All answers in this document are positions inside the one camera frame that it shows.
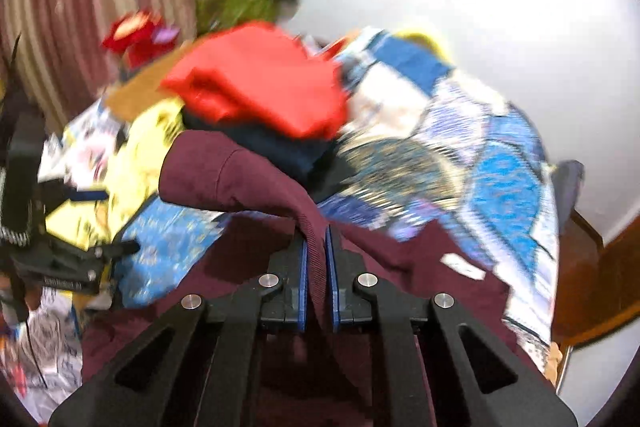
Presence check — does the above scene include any maroon polo shirt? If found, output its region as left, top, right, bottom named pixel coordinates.
left=80, top=129, right=539, bottom=427

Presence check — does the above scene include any yellow duck blanket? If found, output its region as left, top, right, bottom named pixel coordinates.
left=46, top=98, right=184, bottom=248

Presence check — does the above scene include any dark navy folded garment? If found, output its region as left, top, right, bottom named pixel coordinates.
left=181, top=107, right=355, bottom=202

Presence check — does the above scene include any blue patchwork bedspread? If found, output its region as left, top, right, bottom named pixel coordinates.
left=112, top=28, right=561, bottom=373

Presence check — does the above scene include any wooden bedside desk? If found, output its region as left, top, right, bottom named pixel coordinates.
left=105, top=41, right=195, bottom=122

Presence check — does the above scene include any red folded garment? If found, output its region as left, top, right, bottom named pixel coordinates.
left=160, top=23, right=347, bottom=140

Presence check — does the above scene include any red plush toy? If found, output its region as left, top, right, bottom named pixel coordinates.
left=101, top=10, right=181, bottom=69

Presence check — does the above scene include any brown wooden door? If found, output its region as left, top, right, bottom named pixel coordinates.
left=552, top=211, right=639, bottom=349

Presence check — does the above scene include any yellow curved bed rail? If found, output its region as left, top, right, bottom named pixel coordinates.
left=395, top=30, right=447, bottom=61

